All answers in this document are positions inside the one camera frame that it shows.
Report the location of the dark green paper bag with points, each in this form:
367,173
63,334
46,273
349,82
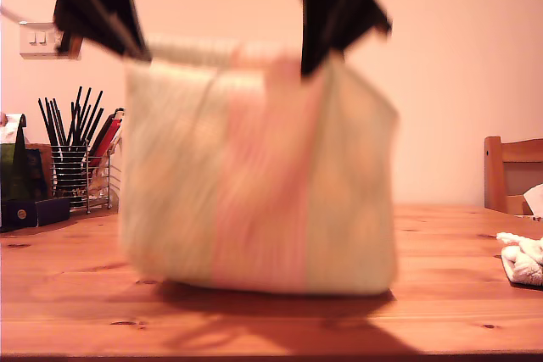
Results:
12,175

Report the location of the white towel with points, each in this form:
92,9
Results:
254,167

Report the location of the dark blue box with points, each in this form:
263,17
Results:
25,211

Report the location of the beige fluffy tea towel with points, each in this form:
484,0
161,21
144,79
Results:
522,260

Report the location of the white light switch plate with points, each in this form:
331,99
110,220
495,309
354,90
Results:
34,50

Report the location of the white tissue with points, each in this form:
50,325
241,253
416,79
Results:
10,129

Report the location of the wooden chair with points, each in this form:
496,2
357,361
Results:
494,175

